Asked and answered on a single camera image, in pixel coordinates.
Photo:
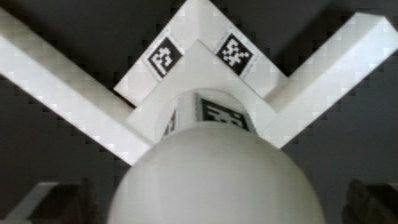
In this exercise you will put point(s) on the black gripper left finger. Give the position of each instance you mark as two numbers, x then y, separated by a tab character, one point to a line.
57	204

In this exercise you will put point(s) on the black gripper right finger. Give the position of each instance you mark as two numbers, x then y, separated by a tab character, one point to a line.
372	203

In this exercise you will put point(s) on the white lamp bulb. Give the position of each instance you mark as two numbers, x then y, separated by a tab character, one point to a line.
215	178

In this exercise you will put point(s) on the white lamp base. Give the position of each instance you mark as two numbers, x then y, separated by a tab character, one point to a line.
201	57

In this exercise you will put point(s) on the white fence wall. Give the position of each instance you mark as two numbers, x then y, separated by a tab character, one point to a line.
94	107

